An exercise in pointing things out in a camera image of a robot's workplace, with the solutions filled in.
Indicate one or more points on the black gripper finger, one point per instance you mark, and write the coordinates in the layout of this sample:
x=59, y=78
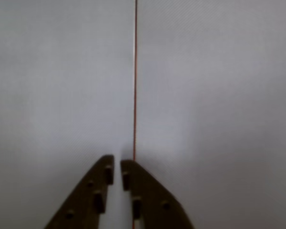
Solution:
x=85, y=202
x=155, y=202

